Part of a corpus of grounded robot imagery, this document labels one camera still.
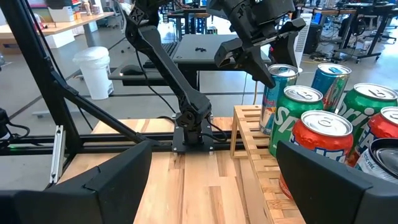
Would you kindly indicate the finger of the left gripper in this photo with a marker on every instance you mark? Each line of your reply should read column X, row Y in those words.
column 287, row 43
column 258, row 67

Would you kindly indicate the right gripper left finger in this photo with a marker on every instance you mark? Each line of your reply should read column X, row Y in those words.
column 93, row 199

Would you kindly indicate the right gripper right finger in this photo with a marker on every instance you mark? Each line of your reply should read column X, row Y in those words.
column 335, row 199

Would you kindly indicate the slim blue silver can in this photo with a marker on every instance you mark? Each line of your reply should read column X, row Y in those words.
column 273, row 102
column 331, row 84

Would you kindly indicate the tall silver Celsius can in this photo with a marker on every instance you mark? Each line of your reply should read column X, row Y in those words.
column 379, row 158

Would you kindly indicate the green Sprite can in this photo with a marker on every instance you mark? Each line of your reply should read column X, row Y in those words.
column 289, row 121
column 363, row 112

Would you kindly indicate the red soda can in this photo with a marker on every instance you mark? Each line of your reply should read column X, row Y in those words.
column 320, row 137

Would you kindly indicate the orange Fanta can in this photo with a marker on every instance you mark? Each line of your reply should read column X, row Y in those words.
column 379, row 130

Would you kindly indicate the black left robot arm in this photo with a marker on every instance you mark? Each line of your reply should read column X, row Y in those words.
column 174, row 77

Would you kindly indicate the wooden slatted shelf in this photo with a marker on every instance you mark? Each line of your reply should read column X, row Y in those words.
column 248, row 137

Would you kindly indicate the white tower fan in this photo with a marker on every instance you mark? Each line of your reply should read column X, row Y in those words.
column 303, row 37

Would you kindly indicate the black desk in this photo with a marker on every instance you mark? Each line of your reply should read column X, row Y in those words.
column 192, row 56

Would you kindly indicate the black keyboard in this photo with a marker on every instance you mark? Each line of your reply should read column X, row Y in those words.
column 169, row 48

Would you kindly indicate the black background workbench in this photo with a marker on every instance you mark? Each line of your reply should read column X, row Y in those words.
column 373, row 4

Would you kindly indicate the black computer mouse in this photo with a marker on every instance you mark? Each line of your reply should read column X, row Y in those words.
column 131, row 70

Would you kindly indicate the white trash bin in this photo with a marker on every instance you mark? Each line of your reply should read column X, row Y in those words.
column 94, row 71

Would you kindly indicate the light wooden table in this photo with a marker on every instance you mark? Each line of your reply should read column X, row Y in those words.
column 62, row 25

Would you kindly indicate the white box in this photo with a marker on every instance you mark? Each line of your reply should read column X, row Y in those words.
column 60, row 13

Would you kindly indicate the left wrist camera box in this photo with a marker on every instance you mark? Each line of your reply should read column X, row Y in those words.
column 227, row 53

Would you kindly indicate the silver aluminium bracket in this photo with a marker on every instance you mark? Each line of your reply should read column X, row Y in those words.
column 57, row 154

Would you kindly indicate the black aluminium table frame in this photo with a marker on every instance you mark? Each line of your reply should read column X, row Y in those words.
column 40, row 62

